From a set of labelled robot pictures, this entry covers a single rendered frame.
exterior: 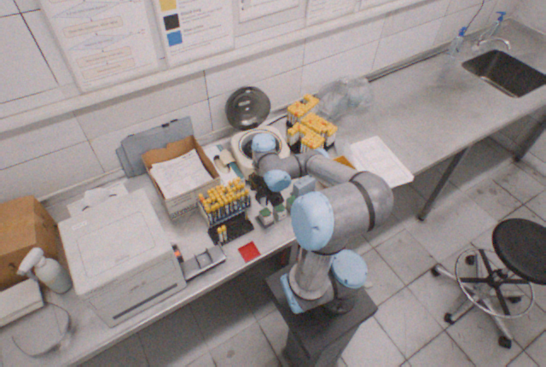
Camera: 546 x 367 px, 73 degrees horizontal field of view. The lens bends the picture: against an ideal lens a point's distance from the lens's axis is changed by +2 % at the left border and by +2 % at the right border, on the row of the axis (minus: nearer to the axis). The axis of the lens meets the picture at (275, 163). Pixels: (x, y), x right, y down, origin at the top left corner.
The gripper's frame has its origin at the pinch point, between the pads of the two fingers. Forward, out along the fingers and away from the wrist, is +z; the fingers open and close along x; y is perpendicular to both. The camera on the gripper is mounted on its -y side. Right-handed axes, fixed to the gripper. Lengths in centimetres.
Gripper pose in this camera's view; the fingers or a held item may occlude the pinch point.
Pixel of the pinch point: (266, 206)
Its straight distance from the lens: 142.8
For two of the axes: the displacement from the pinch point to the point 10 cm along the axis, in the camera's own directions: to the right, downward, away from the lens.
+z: -0.3, 6.6, 7.5
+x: -8.3, 4.0, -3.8
